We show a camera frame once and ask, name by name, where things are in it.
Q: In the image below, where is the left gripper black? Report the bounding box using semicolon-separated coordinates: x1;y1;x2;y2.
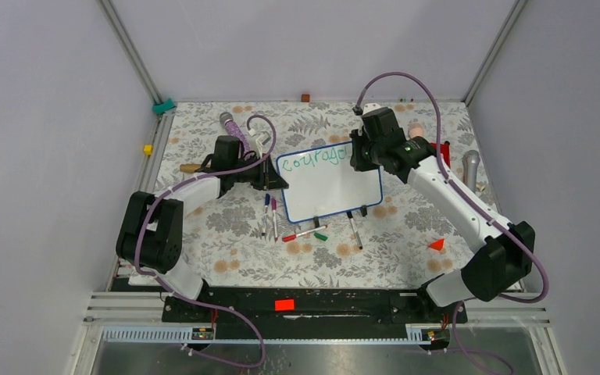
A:
230;152;288;191

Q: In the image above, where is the blue framed whiteboard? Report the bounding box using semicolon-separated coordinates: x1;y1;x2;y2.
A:
276;142;383;223

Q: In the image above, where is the green marker cap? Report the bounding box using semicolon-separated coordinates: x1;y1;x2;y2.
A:
314;232;328;241

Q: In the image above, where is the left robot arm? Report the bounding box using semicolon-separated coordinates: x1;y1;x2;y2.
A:
116;135;289;321

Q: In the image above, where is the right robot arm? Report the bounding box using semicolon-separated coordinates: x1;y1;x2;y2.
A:
350;105;535;322

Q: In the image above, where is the blue whiteboard marker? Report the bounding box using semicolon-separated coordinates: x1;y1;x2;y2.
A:
261;193;271;237

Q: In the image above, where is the purple whiteboard marker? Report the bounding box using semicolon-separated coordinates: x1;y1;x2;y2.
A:
271;198;279;242

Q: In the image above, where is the red whiteboard marker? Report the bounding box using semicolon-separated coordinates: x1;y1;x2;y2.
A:
282;224;328;242

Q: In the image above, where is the black whiteboard marker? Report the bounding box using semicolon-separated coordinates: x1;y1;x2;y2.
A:
346;211;363;250

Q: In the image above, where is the pink toy microphone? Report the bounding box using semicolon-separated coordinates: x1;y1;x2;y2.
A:
409;123;425;138

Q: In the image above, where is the red box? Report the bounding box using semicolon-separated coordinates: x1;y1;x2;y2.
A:
431;141;451;169

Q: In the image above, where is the floral table mat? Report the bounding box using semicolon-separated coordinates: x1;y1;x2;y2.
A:
156;102;472;288

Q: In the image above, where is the purple glitter toy microphone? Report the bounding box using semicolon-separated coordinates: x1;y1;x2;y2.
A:
220;112;250;152

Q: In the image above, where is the tan toy microphone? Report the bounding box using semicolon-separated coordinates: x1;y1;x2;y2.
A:
179;163;202;174

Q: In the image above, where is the silver toy microphone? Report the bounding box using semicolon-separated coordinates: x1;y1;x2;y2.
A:
462;150;480;191

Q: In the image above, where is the red triangular block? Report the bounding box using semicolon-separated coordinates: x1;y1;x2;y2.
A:
428;238;445;252

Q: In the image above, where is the red tape label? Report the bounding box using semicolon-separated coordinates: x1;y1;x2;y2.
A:
274;298;295;312

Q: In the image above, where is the teal corner block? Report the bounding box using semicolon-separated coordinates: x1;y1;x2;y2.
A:
152;98;176;115

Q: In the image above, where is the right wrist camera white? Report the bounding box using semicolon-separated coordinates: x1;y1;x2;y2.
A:
362;103;382;115

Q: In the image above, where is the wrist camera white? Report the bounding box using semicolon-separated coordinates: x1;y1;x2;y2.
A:
362;103;382;115
248;129;272;157

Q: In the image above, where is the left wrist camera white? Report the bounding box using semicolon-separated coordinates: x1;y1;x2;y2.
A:
248;129;272;157

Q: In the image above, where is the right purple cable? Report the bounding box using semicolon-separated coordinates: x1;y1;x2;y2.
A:
352;71;551;375

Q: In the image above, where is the purple cable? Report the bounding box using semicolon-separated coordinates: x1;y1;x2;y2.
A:
352;71;551;375
133;114;277;370

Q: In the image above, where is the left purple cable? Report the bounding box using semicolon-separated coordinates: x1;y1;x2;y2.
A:
133;114;277;370

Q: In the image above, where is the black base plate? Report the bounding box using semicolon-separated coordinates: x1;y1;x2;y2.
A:
162;286;468;340

